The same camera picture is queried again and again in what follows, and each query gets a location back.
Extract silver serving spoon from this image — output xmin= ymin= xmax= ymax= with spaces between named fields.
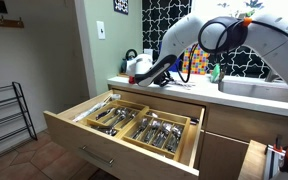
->
xmin=120 ymin=111 xmax=139 ymax=129
xmin=109 ymin=109 xmax=132 ymax=129
xmin=103 ymin=108 xmax=128 ymax=125

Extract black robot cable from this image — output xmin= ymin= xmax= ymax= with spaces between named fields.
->
xmin=177 ymin=15 xmax=288 ymax=84

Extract wooden utensil tray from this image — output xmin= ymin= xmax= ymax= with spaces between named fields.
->
xmin=85 ymin=99 xmax=150 ymax=139

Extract wooden board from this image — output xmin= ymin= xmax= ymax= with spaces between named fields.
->
xmin=237 ymin=139 xmax=268 ymax=180

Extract wooden kitchen cabinet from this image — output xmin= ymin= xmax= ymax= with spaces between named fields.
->
xmin=108 ymin=84 xmax=288 ymax=180

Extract silver kitchen utensil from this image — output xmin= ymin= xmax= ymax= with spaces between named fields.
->
xmin=91 ymin=124 xmax=118 ymax=137

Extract silver dinner fork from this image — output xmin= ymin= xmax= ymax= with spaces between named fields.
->
xmin=152 ymin=122 xmax=173 ymax=148

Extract black metal shoe rack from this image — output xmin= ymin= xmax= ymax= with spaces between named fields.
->
xmin=0 ymin=81 xmax=38 ymax=149

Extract metal drawer handle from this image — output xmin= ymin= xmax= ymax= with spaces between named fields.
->
xmin=80 ymin=144 xmax=115 ymax=168

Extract wooden coat hook rail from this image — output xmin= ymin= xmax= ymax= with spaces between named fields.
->
xmin=0 ymin=16 xmax=25 ymax=29

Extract wide wooden cutlery tray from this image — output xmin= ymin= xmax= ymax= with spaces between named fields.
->
xmin=120 ymin=108 xmax=192 ymax=162

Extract colourful checkered box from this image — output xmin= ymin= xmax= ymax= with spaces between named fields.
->
xmin=182 ymin=46 xmax=211 ymax=75

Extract steel sink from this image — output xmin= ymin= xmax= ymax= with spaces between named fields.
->
xmin=218 ymin=79 xmax=288 ymax=104

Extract patterned tile wall art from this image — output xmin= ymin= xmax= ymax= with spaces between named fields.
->
xmin=113 ymin=0 xmax=130 ymax=16

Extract white light switch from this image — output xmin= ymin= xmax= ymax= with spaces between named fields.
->
xmin=96 ymin=20 xmax=107 ymax=41

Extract silver cutlery pile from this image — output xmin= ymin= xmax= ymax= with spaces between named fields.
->
xmin=175 ymin=79 xmax=196 ymax=90

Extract white wall outlet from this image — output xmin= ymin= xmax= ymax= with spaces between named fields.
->
xmin=143 ymin=48 xmax=154 ymax=58

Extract open wooden drawer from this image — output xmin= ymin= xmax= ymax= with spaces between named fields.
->
xmin=43 ymin=89 xmax=207 ymax=180

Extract grey robot mounting stand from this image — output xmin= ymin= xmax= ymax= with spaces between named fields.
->
xmin=263 ymin=134 xmax=287 ymax=180

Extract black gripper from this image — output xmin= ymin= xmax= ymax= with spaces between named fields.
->
xmin=153 ymin=69 xmax=176 ymax=88

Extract black handled knife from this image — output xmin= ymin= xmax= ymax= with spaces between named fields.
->
xmin=95 ymin=107 xmax=117 ymax=121

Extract large silver spoon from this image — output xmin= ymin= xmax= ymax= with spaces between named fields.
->
xmin=143 ymin=119 xmax=162 ymax=144

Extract small silver spoon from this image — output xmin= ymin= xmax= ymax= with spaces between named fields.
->
xmin=132 ymin=117 xmax=149 ymax=140

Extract orange cable clip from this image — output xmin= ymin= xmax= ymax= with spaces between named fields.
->
xmin=242 ymin=17 xmax=253 ymax=28

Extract blue kettle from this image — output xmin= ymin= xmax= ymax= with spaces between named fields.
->
xmin=119 ymin=48 xmax=139 ymax=74

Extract kitchen window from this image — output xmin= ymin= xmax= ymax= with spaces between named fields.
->
xmin=192 ymin=0 xmax=288 ymax=21

